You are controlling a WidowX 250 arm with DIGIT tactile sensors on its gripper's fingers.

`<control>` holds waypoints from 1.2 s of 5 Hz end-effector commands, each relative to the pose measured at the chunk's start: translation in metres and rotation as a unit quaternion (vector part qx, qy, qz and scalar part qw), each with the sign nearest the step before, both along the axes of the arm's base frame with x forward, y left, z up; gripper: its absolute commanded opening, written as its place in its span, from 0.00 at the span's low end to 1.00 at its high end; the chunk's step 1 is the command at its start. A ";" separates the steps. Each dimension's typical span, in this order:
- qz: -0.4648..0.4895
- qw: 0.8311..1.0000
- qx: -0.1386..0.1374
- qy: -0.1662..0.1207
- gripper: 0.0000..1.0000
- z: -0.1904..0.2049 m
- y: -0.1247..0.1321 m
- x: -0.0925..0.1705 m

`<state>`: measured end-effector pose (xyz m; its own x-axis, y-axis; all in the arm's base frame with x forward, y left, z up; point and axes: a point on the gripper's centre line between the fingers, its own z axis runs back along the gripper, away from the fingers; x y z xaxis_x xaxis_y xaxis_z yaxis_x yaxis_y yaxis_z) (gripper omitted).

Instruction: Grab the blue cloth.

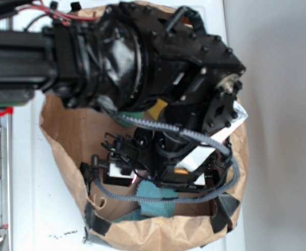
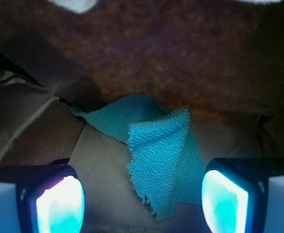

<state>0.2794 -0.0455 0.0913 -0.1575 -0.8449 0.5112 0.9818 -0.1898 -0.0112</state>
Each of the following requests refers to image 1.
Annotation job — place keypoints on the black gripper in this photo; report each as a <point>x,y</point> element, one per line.
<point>187,149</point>

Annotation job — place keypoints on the yellow sponge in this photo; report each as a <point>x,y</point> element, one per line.
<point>156,109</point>

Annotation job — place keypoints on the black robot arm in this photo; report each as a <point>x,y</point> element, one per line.
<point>162,73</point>

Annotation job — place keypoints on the brown paper bag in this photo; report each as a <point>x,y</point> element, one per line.
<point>142,216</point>

